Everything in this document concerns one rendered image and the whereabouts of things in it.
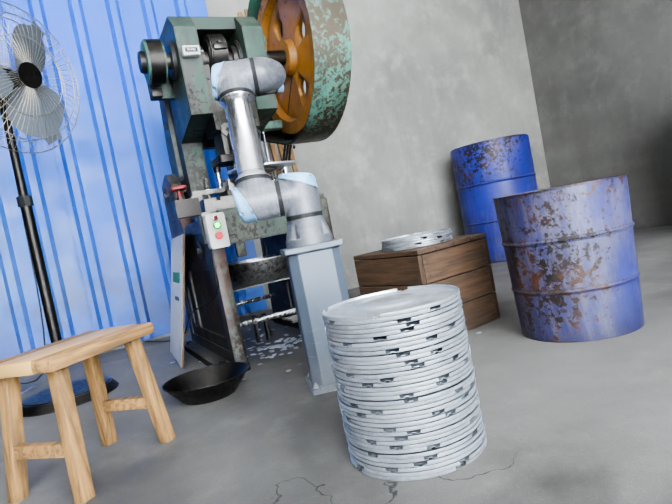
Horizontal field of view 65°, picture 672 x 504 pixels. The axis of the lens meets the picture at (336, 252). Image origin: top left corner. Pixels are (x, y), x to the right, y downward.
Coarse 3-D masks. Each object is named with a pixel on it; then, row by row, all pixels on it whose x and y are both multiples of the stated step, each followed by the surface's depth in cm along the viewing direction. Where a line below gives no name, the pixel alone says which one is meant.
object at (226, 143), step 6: (216, 102) 228; (222, 108) 229; (222, 114) 229; (222, 120) 229; (222, 126) 228; (228, 126) 229; (222, 132) 228; (228, 132) 229; (216, 138) 235; (222, 138) 229; (228, 138) 228; (216, 144) 237; (222, 144) 229; (228, 144) 230; (216, 150) 239; (222, 150) 231; (228, 150) 230
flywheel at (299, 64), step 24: (264, 0) 258; (288, 0) 243; (264, 24) 267; (288, 24) 248; (288, 48) 245; (312, 48) 224; (288, 72) 251; (312, 72) 229; (288, 96) 264; (288, 120) 263
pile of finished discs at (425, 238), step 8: (424, 232) 228; (432, 232) 218; (440, 232) 203; (448, 232) 206; (384, 240) 223; (392, 240) 206; (400, 240) 203; (408, 240) 202; (416, 240) 201; (424, 240) 201; (432, 240) 202; (440, 240) 212; (384, 248) 212; (392, 248) 206; (400, 248) 204; (408, 248) 202
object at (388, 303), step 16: (416, 288) 122; (432, 288) 118; (448, 288) 114; (336, 304) 119; (352, 304) 117; (368, 304) 109; (384, 304) 106; (400, 304) 104; (416, 304) 102; (432, 304) 97; (336, 320) 102; (352, 320) 99
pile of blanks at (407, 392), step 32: (384, 320) 96; (416, 320) 100; (448, 320) 100; (352, 352) 100; (384, 352) 97; (416, 352) 96; (448, 352) 99; (352, 384) 101; (384, 384) 97; (416, 384) 97; (448, 384) 98; (352, 416) 103; (384, 416) 98; (416, 416) 97; (448, 416) 100; (480, 416) 106; (352, 448) 106; (384, 448) 99; (416, 448) 97; (448, 448) 98; (480, 448) 102
